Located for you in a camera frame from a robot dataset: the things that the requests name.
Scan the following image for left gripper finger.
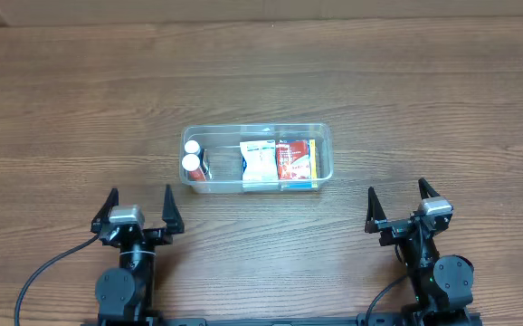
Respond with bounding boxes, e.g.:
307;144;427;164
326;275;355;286
162;184;185;235
90;188;119;226

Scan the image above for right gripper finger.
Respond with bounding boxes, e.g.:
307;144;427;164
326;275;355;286
365;187;387;234
418;177;440;199

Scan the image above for orange tube white cap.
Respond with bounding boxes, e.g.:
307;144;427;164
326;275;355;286
181;154;208;182

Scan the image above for dark bottle white cap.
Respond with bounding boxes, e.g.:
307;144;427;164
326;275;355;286
184;139;206;160

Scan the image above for clear plastic container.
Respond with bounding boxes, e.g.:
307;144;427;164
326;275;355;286
179;123;334;194

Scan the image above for blue yellow VapoDrops box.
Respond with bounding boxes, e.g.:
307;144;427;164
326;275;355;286
282;139;318;189

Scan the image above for red orange small box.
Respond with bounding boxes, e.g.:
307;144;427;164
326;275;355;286
276;139;311;180

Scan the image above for white medicine box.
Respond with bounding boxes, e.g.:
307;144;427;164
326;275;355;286
240;139;279;192

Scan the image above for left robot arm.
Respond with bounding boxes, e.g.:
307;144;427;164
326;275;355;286
90;186;185;325

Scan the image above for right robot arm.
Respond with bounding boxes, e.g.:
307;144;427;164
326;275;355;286
357;177;482;326

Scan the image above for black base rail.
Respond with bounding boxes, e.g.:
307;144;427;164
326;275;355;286
80;312;483;326

